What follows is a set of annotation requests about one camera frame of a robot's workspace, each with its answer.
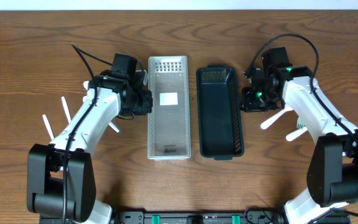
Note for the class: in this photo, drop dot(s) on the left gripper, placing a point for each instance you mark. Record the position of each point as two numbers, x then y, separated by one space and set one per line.
145 106

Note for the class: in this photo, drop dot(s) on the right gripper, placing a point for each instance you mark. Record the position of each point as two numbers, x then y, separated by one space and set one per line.
248 106

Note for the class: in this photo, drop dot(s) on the white spoon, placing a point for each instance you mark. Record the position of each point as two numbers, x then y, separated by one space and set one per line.
66 109
114 127
268 122
48 126
86 85

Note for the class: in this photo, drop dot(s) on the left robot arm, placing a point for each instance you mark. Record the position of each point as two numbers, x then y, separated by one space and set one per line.
60 177

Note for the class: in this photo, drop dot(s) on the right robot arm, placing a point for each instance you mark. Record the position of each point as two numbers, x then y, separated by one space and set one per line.
332 177

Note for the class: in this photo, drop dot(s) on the pale green plastic fork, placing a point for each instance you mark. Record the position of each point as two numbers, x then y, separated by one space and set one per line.
300 123

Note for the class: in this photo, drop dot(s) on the white fork lying diagonal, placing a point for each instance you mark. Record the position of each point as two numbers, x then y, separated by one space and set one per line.
295 134

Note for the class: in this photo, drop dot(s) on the black plastic perforated basket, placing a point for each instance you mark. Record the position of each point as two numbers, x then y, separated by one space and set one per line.
219 113

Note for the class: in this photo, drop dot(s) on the clear plastic perforated basket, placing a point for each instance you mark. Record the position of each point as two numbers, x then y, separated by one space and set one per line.
169 132

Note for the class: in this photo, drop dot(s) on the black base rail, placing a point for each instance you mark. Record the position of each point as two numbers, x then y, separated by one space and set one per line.
253 216

